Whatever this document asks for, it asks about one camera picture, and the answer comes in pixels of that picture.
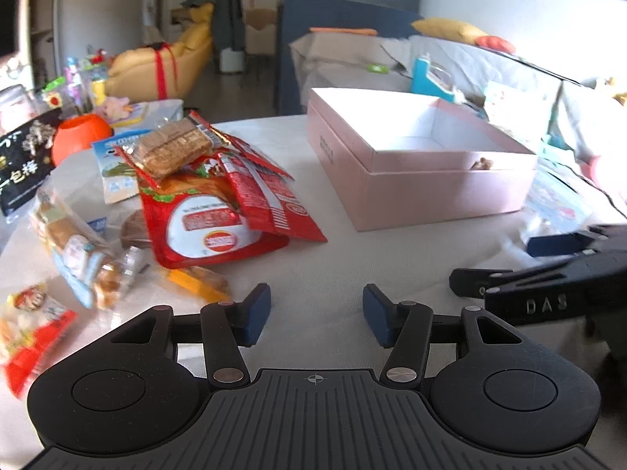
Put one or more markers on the black gift bag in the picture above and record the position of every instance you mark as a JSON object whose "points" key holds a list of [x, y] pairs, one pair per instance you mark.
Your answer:
{"points": [[26, 160]]}

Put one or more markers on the orange clear snack packet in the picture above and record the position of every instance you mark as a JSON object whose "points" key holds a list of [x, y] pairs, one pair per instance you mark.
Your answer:
{"points": [[202, 283]]}

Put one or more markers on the blue green-bean snack bag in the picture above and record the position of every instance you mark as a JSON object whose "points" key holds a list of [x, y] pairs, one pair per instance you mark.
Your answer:
{"points": [[118, 178]]}

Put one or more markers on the wafer biscuit pack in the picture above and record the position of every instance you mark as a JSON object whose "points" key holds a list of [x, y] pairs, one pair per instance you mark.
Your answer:
{"points": [[160, 153]]}

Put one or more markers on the yellow pillow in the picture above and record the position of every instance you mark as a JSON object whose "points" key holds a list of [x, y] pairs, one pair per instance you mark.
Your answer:
{"points": [[449, 29]]}

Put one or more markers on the clear sausage bread pack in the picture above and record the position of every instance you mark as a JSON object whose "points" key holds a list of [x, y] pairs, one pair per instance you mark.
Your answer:
{"points": [[98, 274]]}

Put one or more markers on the pink cardboard box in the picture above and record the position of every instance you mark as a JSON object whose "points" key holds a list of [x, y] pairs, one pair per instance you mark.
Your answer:
{"points": [[397, 159]]}

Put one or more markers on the orange pumpkin bucket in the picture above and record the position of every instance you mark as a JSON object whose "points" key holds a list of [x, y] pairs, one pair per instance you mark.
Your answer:
{"points": [[78, 134]]}

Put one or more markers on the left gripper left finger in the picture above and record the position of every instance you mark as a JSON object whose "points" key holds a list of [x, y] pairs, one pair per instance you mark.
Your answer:
{"points": [[225, 328]]}

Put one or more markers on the pink plush toy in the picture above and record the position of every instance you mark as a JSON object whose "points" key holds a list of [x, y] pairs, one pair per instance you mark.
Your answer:
{"points": [[114, 109]]}

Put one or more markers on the hanging dark coat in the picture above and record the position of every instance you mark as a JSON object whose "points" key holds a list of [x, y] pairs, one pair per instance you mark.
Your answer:
{"points": [[228, 29]]}

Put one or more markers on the yellow armchair with ribbon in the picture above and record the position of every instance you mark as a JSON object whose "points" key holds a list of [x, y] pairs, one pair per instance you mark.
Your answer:
{"points": [[167, 70]]}

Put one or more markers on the grey covered sofa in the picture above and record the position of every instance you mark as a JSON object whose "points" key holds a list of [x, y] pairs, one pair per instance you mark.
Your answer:
{"points": [[531, 104]]}

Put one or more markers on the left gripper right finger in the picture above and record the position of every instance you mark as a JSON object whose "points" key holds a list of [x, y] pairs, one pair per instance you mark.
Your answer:
{"points": [[405, 329]]}

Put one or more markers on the red snack packet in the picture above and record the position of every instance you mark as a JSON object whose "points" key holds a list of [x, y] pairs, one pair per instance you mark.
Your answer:
{"points": [[261, 187]]}

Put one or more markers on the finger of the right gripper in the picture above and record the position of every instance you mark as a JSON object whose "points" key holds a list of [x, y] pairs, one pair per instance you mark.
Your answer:
{"points": [[559, 245], [472, 282]]}

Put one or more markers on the red roast duck pouch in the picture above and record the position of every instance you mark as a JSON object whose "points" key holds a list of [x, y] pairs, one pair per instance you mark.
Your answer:
{"points": [[194, 219]]}

